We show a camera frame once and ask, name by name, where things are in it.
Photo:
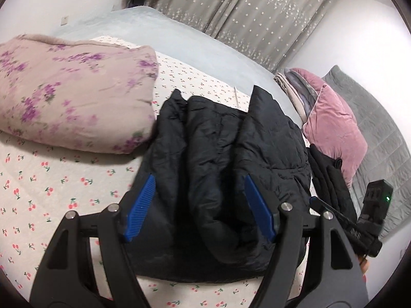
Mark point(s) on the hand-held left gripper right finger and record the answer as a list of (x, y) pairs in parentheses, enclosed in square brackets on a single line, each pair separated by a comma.
[(260, 208)]

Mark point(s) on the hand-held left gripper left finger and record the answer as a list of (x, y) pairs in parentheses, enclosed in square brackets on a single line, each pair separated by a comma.
[(141, 205)]

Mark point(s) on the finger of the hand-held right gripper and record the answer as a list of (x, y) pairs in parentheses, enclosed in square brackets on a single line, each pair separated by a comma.
[(334, 213)]

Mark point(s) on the black quilted puffer jacket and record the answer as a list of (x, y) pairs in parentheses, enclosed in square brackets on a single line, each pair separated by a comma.
[(208, 173)]

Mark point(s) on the folded black clothes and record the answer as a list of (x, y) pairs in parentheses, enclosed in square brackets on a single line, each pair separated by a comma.
[(327, 173)]

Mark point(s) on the pink velvet pillow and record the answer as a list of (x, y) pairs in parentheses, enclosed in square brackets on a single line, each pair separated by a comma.
[(334, 134)]

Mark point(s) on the grey quilted headboard cushion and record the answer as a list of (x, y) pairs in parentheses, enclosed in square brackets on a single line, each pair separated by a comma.
[(379, 141)]

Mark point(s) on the cherry print bed sheet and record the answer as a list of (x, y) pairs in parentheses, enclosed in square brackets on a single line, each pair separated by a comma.
[(48, 183)]

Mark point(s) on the folded beige blanket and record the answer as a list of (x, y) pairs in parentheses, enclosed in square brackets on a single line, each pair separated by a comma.
[(289, 93)]

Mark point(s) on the folded grey blanket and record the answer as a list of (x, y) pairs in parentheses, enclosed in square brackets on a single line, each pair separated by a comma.
[(303, 93)]

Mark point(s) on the pink floral folded quilt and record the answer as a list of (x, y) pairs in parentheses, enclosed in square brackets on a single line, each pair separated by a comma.
[(64, 93)]

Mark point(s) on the light grey-blue bed blanket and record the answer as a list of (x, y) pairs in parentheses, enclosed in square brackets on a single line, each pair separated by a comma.
[(192, 45)]

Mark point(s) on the grey star-patterned curtain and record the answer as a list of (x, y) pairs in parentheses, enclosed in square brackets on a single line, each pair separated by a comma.
[(250, 12)]

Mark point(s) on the white wall socket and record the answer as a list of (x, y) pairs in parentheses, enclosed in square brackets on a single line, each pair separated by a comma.
[(65, 20)]

